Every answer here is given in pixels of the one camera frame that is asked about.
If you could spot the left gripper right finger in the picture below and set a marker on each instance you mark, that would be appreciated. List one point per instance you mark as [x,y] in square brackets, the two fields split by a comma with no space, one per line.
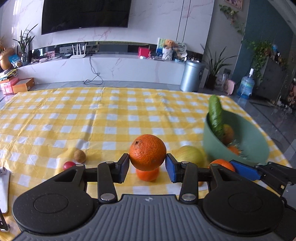
[188,174]

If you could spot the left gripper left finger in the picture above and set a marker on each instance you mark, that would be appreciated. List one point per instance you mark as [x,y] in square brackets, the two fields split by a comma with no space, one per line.
[105,175]

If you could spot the large yellow-green citrus fruit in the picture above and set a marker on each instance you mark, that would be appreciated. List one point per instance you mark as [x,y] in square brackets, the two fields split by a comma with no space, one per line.
[228,136]

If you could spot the red cherry tomato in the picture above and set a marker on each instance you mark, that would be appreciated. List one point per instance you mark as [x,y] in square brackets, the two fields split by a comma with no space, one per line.
[68,165]

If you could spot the green colander bowl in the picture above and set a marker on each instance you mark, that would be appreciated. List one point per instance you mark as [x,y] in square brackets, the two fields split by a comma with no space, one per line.
[248,140]

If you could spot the orange tangerine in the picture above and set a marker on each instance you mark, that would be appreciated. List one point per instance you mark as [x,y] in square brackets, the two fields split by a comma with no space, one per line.
[221,162]
[234,149]
[147,176]
[147,152]

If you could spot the orange cardboard box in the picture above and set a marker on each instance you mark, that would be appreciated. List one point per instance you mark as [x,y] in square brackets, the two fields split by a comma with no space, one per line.
[23,85]

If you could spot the teddy bear toy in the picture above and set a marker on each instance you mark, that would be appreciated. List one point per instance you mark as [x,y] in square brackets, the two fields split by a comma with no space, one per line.
[168,48]

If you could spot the silver trash bin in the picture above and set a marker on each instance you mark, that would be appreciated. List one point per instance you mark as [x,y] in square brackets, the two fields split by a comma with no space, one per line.
[192,76]

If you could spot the brown clay vase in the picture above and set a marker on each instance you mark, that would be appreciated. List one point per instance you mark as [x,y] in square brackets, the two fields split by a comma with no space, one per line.
[5,62]

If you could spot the small brown longan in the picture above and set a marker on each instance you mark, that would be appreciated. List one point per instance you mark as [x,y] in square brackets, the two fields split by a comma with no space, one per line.
[79,156]

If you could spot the red box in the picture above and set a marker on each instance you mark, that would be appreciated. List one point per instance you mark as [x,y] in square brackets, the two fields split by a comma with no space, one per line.
[144,52]

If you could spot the blue water jug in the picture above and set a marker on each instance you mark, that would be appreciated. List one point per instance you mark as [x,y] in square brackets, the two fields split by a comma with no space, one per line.
[246,85]

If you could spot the potted green plant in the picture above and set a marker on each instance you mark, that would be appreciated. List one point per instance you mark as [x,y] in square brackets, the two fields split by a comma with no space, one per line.
[214,63]

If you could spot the dark grey sideboard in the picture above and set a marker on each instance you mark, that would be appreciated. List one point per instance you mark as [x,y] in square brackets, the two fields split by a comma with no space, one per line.
[273,77]

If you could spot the green cucumber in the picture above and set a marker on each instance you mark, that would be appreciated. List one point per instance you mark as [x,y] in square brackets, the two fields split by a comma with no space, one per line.
[215,116]

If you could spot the black wall television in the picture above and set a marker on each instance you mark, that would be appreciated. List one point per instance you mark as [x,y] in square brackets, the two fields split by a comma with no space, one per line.
[61,15]

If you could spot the white wifi router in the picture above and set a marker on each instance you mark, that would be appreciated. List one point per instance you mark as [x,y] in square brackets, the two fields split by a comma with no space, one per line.
[77,52]

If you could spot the yellow checkered tablecloth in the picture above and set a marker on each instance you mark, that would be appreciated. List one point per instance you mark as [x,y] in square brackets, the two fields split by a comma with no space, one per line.
[41,130]

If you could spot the yellow-green pear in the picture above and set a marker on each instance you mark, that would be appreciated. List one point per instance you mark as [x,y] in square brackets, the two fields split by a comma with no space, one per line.
[191,154]

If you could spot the hanging ivy plant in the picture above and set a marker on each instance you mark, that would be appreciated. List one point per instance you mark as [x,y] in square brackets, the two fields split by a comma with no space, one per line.
[261,50]

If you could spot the white marble tv cabinet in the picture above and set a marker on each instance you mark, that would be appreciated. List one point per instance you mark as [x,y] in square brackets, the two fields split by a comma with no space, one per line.
[106,67]

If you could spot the pink piggy heater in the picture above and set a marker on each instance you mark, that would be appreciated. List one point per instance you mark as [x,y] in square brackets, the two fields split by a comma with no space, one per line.
[229,86]

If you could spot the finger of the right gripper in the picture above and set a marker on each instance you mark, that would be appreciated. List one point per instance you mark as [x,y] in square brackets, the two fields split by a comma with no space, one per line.
[245,170]

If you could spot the potted orchid plant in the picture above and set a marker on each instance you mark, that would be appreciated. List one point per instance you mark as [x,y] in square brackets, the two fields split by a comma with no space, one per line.
[24,42]

